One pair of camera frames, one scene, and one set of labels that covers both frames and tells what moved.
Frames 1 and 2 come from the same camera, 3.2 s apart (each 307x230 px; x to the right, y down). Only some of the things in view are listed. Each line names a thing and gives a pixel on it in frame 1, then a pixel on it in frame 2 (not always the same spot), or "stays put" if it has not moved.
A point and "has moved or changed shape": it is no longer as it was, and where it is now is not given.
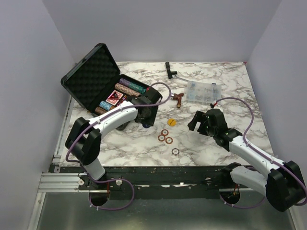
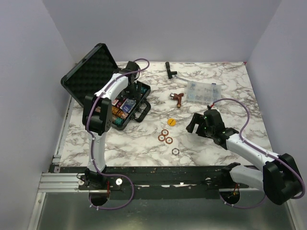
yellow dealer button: [171, 121] stays put
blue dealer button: [146, 125] has moved or changed shape
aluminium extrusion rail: [61, 182] stays put
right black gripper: [199, 116] stays put
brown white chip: [175, 151] stays put
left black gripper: [151, 120] to [136, 94]
